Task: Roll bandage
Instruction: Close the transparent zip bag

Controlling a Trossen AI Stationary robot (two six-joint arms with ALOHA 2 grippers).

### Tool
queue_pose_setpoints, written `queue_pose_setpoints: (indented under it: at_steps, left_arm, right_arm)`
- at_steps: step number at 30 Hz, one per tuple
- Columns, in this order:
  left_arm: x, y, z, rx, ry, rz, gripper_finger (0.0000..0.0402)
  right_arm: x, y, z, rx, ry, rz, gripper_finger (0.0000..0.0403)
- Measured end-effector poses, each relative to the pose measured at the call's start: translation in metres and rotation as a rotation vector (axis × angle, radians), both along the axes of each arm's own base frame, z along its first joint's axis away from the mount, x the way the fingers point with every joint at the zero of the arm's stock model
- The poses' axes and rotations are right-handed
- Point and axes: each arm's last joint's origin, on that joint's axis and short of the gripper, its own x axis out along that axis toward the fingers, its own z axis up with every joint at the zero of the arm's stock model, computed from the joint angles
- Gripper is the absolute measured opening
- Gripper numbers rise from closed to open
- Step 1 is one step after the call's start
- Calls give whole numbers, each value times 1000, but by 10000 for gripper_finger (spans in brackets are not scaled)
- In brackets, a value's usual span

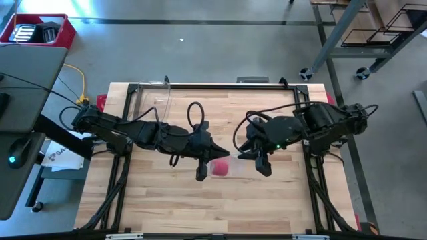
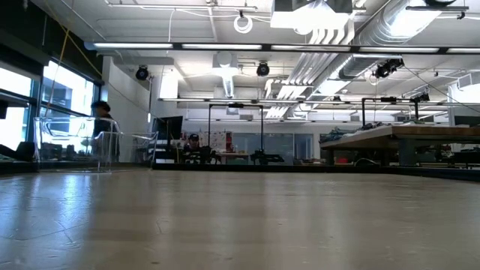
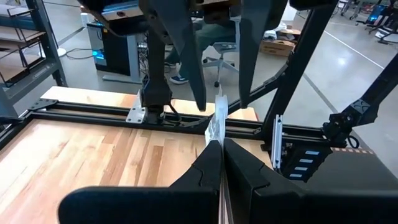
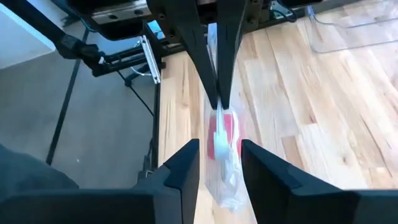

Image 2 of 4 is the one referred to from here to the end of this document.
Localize yellow cable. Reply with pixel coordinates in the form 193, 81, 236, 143
44, 22, 104, 113

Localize black aluminium rig frame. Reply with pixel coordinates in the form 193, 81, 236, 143
0, 160, 480, 183

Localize white cable coil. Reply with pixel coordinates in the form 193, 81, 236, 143
232, 13, 254, 35

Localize clear acrylic box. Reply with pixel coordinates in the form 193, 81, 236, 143
33, 115, 108, 173

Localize silver ventilation duct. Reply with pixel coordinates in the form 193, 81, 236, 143
310, 0, 443, 95

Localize tall black stand frame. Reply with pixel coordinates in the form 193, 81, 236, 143
208, 103, 265, 166

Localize wooden workbench steel legs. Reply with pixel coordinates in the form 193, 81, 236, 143
319, 124, 480, 167

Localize black gantry frame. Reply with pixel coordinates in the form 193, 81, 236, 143
361, 96, 422, 128

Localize clear acrylic stand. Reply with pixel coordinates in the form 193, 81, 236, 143
108, 119, 159, 169

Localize cloth pile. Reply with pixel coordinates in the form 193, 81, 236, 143
328, 121, 394, 137

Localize black monitor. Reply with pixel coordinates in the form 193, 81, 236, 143
151, 115, 185, 142

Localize white ceiling air unit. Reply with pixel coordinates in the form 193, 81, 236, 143
269, 0, 356, 35

